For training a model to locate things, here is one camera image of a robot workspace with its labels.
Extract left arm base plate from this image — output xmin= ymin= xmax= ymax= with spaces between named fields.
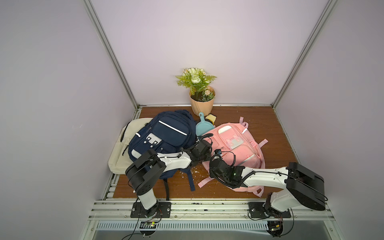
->
xmin=130 ymin=202 xmax=172 ymax=219

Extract artificial green flowering plant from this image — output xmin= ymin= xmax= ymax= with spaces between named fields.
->
xmin=176 ymin=68 xmax=217 ymax=102

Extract beige plant pot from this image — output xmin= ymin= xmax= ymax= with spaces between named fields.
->
xmin=189 ymin=87 xmax=216 ymax=116

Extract cream white backpack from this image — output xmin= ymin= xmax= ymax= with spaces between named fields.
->
xmin=108 ymin=118 xmax=153 ymax=175

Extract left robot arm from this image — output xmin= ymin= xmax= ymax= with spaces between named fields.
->
xmin=125 ymin=134 xmax=213 ymax=213

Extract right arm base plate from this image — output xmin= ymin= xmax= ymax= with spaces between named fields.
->
xmin=248 ymin=202 xmax=291 ymax=219

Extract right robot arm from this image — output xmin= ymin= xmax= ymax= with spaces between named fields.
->
xmin=209 ymin=154 xmax=328 ymax=215

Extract yellow sponge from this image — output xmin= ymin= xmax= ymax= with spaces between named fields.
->
xmin=205 ymin=114 xmax=217 ymax=125

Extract pink backpack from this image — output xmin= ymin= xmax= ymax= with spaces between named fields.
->
xmin=198 ymin=117 xmax=268 ymax=197

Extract teal plastic paddle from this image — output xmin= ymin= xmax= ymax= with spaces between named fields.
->
xmin=196 ymin=112 xmax=215 ymax=136

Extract aluminium front rail frame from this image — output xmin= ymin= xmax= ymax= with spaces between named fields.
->
xmin=80 ymin=199 xmax=345 ymax=240

